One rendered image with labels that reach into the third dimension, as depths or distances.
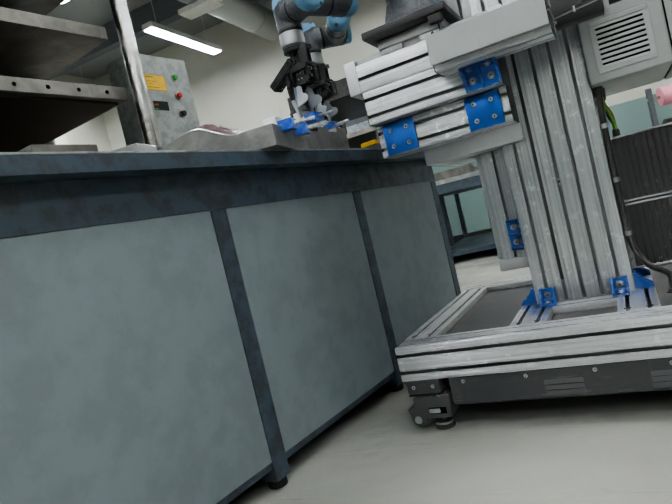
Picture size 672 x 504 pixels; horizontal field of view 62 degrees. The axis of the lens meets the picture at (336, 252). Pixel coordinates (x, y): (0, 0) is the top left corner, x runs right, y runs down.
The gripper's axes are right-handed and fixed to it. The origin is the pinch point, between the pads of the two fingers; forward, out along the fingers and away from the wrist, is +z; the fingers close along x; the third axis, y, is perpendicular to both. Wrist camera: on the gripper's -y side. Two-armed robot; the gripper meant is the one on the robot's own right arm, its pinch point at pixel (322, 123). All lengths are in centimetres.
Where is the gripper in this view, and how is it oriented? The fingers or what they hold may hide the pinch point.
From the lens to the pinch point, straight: 210.8
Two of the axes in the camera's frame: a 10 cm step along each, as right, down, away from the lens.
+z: 2.3, 9.7, 0.3
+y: 8.1, -1.7, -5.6
